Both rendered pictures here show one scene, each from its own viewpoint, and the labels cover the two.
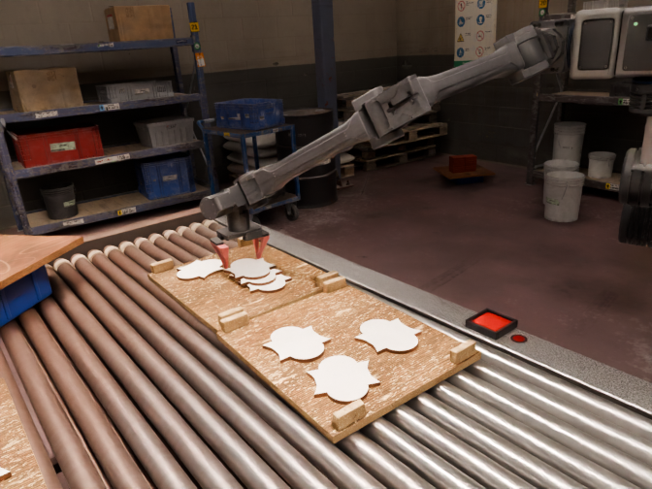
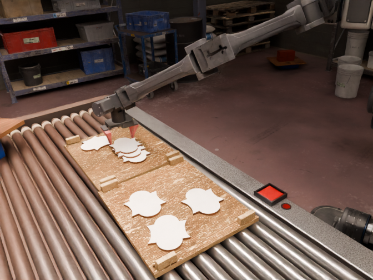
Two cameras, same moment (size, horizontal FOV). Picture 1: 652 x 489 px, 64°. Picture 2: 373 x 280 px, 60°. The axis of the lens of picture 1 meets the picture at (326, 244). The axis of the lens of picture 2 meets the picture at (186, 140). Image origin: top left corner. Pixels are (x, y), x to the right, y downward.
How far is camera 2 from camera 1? 0.19 m
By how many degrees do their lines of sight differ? 8
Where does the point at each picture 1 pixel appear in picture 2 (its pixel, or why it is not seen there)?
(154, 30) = not seen: outside the picture
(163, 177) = (94, 60)
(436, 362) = (228, 223)
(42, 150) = (18, 43)
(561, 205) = (346, 87)
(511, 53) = (297, 14)
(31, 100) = (10, 10)
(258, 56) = not seen: outside the picture
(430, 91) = (235, 44)
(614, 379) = (341, 241)
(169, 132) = (97, 31)
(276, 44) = not seen: outside the picture
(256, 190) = (127, 99)
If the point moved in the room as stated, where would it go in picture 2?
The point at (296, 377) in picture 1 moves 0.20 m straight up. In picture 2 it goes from (140, 229) to (131, 171)
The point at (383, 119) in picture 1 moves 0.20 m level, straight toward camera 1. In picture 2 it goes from (204, 61) to (195, 84)
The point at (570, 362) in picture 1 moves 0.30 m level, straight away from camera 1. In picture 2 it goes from (315, 226) to (332, 173)
